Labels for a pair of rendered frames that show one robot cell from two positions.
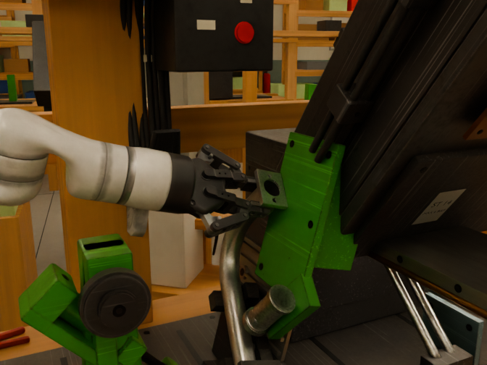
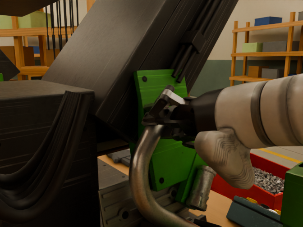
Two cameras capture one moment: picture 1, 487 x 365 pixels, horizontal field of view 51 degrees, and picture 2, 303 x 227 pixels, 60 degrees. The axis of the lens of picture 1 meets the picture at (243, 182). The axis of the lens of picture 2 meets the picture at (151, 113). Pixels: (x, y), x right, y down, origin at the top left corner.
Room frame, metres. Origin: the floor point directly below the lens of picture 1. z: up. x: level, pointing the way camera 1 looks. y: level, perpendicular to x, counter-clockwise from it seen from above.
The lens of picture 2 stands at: (0.79, 0.38, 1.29)
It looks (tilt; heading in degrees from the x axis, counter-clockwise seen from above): 12 degrees down; 256
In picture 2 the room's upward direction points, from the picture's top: straight up
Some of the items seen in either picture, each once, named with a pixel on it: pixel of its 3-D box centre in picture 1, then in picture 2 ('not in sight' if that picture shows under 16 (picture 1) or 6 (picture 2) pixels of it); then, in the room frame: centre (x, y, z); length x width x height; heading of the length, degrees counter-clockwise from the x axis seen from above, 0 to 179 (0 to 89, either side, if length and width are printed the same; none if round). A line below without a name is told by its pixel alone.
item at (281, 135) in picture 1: (336, 221); (25, 168); (0.92, -0.18, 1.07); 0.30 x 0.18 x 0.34; 116
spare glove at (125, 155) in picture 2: not in sight; (123, 156); (0.66, -0.60, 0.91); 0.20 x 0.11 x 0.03; 119
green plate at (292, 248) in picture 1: (316, 212); (158, 122); (0.66, -0.10, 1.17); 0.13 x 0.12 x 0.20; 116
